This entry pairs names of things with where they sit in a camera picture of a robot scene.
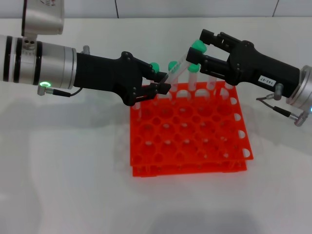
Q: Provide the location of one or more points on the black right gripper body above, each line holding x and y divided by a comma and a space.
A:
256, 68

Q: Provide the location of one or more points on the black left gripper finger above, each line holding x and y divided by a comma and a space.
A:
158, 76
162, 89

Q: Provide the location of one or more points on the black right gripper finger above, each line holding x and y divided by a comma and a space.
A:
212, 65
219, 40

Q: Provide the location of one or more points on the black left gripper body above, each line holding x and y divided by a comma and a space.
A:
102, 73

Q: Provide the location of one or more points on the clear test tube green cap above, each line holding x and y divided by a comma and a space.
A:
212, 83
193, 78
229, 85
137, 112
172, 64
154, 66
179, 65

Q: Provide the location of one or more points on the orange test tube rack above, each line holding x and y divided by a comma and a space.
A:
190, 136

